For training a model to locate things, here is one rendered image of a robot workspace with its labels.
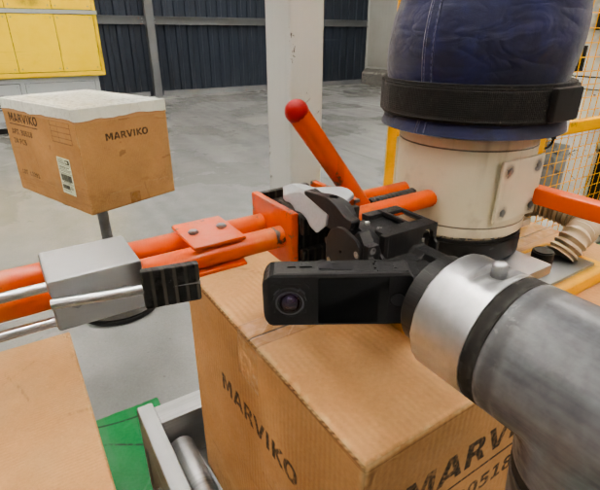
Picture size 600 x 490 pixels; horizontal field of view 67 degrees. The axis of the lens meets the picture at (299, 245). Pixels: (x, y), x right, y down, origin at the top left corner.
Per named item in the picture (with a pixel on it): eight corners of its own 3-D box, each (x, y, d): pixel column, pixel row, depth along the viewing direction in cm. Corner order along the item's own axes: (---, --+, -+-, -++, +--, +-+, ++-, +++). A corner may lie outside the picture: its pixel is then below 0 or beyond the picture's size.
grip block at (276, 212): (311, 224, 56) (311, 177, 54) (363, 253, 49) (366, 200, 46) (250, 239, 52) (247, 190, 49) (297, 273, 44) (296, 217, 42)
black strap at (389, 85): (458, 94, 71) (462, 67, 70) (617, 115, 54) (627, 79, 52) (343, 106, 60) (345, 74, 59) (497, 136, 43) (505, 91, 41)
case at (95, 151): (21, 187, 211) (-3, 96, 194) (101, 168, 240) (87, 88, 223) (92, 216, 178) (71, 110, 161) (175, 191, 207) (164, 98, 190)
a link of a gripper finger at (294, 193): (321, 182, 50) (373, 230, 44) (274, 191, 47) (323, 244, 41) (327, 157, 48) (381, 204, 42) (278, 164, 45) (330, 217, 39)
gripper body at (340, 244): (384, 270, 47) (484, 329, 37) (315, 294, 43) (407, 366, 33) (391, 199, 44) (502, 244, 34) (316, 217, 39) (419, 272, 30)
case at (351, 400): (435, 350, 113) (458, 196, 96) (605, 467, 82) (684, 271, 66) (207, 463, 83) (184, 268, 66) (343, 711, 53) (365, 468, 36)
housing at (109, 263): (129, 275, 44) (122, 232, 42) (150, 307, 39) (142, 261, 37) (49, 297, 40) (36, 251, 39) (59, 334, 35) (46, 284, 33)
